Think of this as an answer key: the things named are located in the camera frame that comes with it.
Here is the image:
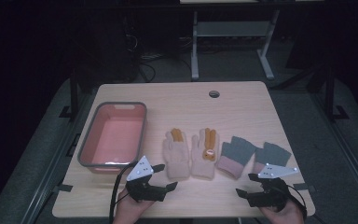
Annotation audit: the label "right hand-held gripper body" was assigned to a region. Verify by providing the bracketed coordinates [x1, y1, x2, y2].
[247, 163, 299, 213]

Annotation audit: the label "floor cables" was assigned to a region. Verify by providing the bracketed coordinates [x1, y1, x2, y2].
[136, 52, 166, 84]

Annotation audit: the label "grey and pink fingerless glove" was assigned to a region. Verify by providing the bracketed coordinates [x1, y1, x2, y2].
[215, 135, 257, 180]
[252, 141, 293, 174]

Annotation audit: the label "beige glove with orange fingers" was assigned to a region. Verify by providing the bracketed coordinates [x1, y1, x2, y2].
[162, 127, 191, 181]

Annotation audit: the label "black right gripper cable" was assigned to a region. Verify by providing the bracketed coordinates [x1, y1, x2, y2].
[284, 184, 310, 220]

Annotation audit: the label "beige glove with bear face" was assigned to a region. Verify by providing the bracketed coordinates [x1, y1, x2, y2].
[190, 127, 220, 181]

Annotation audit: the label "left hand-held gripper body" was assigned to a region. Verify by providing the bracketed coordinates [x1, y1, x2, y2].
[125, 155, 169, 203]

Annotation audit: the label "white metal desk frame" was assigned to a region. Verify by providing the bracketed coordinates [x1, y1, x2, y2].
[190, 8, 282, 81]

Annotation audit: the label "pink basin with grey rim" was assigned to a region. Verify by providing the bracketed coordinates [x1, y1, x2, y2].
[76, 101, 148, 175]

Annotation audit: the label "grey aluminium rail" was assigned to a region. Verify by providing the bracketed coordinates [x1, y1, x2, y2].
[20, 92, 91, 224]
[309, 91, 358, 216]

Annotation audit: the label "black metal stand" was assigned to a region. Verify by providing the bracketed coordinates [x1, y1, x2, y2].
[58, 66, 80, 121]
[323, 62, 351, 123]

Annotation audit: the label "person's left hand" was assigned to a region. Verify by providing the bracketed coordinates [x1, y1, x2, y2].
[113, 188, 155, 224]

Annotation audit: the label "person's right hand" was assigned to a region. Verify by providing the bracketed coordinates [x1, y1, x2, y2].
[258, 199, 306, 224]

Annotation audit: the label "black strap on table edge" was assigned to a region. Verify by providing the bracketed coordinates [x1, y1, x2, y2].
[293, 183, 317, 193]
[51, 183, 75, 194]

